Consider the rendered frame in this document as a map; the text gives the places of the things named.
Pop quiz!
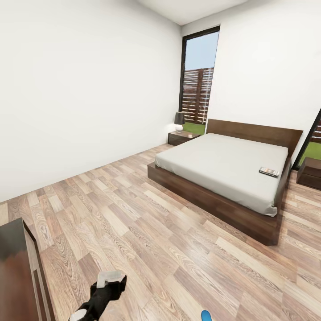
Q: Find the hardback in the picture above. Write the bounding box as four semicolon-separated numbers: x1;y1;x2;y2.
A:
259;167;279;177

